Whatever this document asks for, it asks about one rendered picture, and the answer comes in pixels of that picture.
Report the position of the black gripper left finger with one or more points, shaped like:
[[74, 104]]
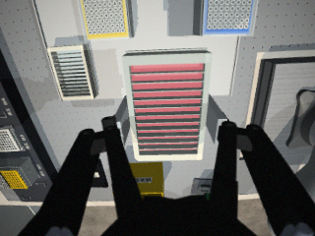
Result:
[[62, 211]]

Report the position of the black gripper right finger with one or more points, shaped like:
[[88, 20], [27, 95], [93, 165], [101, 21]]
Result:
[[288, 206]]

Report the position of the grey flat table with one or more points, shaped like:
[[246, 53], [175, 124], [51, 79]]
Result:
[[158, 24]]

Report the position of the yellow tip rack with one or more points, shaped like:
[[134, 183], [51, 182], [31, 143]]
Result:
[[16, 173]]

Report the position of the yellow open-top box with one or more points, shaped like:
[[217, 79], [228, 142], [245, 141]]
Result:
[[149, 177]]

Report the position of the black flat rectangular pad with rg label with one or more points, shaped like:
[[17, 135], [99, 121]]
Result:
[[99, 177]]

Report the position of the white trough reservoir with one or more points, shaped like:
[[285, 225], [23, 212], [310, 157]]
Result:
[[67, 78]]

